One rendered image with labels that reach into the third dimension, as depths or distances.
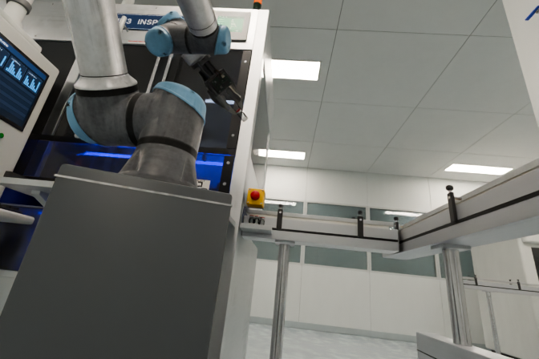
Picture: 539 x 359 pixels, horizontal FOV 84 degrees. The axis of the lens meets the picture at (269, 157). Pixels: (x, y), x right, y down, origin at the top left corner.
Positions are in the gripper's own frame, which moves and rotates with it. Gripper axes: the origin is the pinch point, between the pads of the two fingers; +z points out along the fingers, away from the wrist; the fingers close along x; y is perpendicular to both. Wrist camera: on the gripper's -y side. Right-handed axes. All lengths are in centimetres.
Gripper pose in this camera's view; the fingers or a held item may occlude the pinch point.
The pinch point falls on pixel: (237, 109)
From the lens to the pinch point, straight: 106.1
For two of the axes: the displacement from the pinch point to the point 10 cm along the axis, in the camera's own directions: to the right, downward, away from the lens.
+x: 7.4, -6.6, 1.4
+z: 5.8, 7.3, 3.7
